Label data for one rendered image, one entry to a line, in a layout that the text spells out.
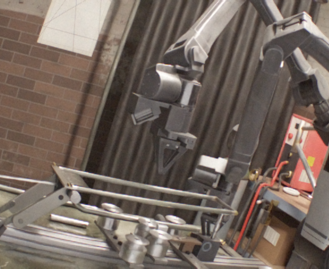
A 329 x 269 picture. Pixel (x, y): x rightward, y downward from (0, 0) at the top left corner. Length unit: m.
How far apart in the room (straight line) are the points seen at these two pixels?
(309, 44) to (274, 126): 2.96
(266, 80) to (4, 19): 2.68
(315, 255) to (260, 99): 0.51
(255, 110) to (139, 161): 2.46
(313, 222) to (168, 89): 0.65
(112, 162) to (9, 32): 1.13
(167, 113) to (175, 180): 2.71
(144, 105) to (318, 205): 0.64
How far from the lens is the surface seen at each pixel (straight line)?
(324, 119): 1.71
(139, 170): 3.73
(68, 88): 3.86
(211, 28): 1.31
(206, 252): 1.29
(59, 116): 3.89
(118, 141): 3.63
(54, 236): 1.15
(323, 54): 1.20
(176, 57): 1.20
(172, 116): 1.17
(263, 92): 1.28
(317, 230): 1.55
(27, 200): 1.15
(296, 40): 1.17
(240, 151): 1.40
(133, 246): 1.10
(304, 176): 3.28
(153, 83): 1.14
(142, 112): 1.16
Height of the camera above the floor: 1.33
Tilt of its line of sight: 7 degrees down
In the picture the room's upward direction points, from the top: 18 degrees clockwise
